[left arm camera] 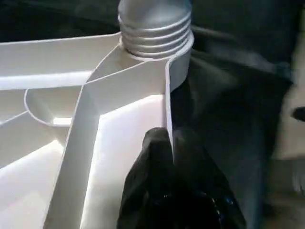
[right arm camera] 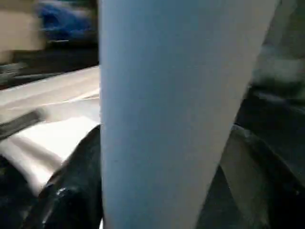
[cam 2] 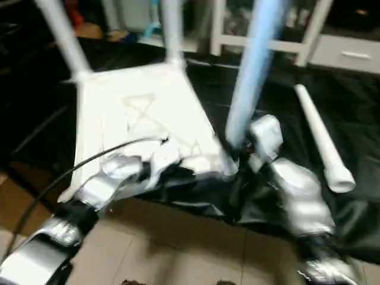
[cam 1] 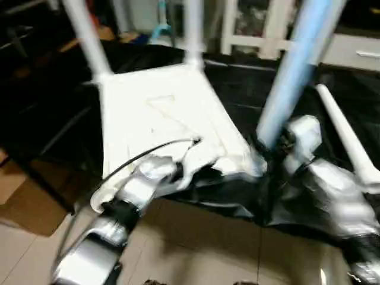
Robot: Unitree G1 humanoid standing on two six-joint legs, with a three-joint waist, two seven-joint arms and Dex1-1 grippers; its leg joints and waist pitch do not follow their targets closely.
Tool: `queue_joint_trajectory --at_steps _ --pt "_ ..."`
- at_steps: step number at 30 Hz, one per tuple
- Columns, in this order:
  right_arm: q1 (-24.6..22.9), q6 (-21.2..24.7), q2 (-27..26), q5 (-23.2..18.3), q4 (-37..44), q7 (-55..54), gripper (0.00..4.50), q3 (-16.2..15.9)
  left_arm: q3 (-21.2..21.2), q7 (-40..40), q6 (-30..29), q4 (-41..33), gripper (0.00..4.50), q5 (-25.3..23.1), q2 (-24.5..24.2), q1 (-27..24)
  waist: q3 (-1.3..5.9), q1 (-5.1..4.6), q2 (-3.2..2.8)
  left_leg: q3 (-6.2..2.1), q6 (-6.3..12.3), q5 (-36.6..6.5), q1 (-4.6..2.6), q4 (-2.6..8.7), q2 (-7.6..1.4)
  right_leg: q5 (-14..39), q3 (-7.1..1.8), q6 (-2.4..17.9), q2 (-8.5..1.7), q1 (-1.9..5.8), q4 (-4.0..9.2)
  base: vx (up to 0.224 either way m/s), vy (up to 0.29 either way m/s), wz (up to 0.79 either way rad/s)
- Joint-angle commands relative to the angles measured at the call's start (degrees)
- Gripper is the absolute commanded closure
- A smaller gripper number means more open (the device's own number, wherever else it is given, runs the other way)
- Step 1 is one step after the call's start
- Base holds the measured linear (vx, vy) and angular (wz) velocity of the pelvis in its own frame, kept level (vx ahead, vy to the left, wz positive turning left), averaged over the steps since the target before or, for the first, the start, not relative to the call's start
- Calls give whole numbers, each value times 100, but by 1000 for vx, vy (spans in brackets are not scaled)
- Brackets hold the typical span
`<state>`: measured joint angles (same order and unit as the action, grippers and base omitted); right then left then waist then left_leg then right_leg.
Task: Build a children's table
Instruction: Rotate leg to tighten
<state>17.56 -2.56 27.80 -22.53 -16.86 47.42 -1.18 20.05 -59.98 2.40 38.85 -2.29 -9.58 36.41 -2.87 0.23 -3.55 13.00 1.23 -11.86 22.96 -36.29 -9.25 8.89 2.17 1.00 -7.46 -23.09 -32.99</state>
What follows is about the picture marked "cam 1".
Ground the white plastic table top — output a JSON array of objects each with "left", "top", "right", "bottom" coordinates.
[{"left": 89, "top": 62, "right": 268, "bottom": 214}]

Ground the white glass-door cabinet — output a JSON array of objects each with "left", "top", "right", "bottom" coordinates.
[{"left": 220, "top": 0, "right": 309, "bottom": 60}]

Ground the white drawer unit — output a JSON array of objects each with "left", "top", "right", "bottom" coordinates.
[{"left": 321, "top": 34, "right": 380, "bottom": 73}]

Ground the teal and white pole tool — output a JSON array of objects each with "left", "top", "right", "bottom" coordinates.
[{"left": 148, "top": 0, "right": 174, "bottom": 45}]

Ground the black mat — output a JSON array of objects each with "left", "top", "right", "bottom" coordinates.
[{"left": 0, "top": 39, "right": 380, "bottom": 244}]

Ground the brown cardboard box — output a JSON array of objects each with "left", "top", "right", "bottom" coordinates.
[{"left": 0, "top": 148, "right": 69, "bottom": 238}]

